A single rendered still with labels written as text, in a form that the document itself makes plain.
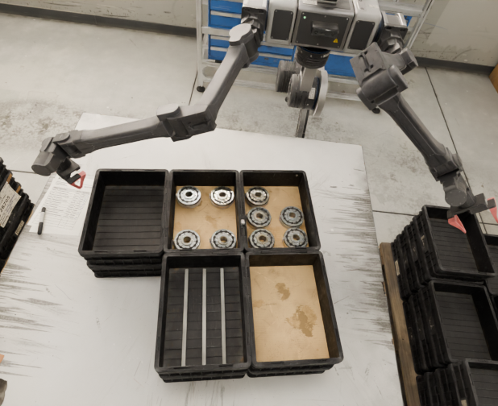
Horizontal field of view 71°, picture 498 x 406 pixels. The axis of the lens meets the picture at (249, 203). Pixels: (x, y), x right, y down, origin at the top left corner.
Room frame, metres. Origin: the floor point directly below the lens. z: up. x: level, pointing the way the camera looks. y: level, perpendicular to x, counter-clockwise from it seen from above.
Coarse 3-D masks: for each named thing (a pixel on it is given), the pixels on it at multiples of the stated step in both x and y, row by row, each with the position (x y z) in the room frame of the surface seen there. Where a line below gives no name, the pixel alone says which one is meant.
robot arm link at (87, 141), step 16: (160, 112) 0.75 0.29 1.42; (176, 112) 0.75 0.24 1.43; (112, 128) 0.75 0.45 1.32; (128, 128) 0.74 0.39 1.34; (144, 128) 0.73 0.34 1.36; (160, 128) 0.73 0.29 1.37; (64, 144) 0.70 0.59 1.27; (80, 144) 0.71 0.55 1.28; (96, 144) 0.71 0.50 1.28; (112, 144) 0.72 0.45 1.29
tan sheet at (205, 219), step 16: (176, 192) 0.90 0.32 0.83; (208, 192) 0.93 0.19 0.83; (176, 208) 0.82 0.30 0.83; (208, 208) 0.84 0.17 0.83; (176, 224) 0.74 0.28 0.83; (192, 224) 0.75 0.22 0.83; (208, 224) 0.76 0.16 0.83; (224, 224) 0.77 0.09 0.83; (208, 240) 0.69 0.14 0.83; (224, 240) 0.70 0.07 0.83
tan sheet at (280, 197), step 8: (272, 192) 0.99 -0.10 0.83; (280, 192) 0.99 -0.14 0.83; (288, 192) 1.00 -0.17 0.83; (296, 192) 1.01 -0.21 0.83; (272, 200) 0.94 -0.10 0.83; (280, 200) 0.95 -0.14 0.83; (288, 200) 0.96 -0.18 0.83; (296, 200) 0.96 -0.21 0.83; (248, 208) 0.88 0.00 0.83; (272, 208) 0.90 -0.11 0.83; (280, 208) 0.90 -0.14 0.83; (272, 216) 0.85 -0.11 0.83; (272, 224) 0.81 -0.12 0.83; (280, 224) 0.82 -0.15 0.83; (304, 224) 0.84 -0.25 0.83; (248, 232) 0.75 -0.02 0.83; (272, 232) 0.77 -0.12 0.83; (280, 232) 0.78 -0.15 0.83; (280, 240) 0.74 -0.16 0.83; (296, 240) 0.75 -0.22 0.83
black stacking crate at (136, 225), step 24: (96, 192) 0.78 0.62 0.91; (120, 192) 0.85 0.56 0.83; (144, 192) 0.87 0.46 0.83; (96, 216) 0.70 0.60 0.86; (120, 216) 0.73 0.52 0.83; (144, 216) 0.75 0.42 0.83; (96, 240) 0.61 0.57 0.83; (120, 240) 0.62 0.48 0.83; (144, 240) 0.64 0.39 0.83; (96, 264) 0.51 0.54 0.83; (120, 264) 0.52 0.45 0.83; (144, 264) 0.54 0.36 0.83
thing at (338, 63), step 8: (408, 16) 2.78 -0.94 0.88; (408, 24) 2.78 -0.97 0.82; (336, 56) 2.75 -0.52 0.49; (344, 56) 2.75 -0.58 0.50; (352, 56) 2.76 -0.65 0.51; (328, 64) 2.75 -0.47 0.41; (336, 64) 2.75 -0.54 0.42; (344, 64) 2.76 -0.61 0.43; (328, 72) 2.75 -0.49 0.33; (336, 72) 2.76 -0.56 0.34; (344, 72) 2.76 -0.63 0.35; (352, 72) 2.76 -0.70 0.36
